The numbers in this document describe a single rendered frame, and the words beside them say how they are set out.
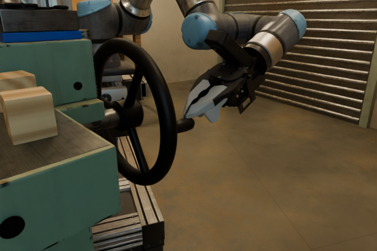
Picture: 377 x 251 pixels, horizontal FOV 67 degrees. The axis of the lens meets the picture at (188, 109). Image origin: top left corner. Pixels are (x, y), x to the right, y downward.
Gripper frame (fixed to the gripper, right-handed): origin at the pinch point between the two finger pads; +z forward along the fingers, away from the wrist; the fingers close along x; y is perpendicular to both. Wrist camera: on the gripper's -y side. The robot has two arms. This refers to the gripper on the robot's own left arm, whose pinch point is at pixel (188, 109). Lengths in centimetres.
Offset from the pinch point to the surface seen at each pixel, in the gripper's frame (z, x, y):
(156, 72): 2.1, 1.2, -9.4
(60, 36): 10.1, 7.4, -19.7
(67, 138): 19.0, -13.3, -18.7
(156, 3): -199, 309, 93
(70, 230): 23.1, -17.5, -15.1
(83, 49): 8.7, 6.3, -16.8
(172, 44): -195, 302, 156
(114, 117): 9.6, 9.4, -2.3
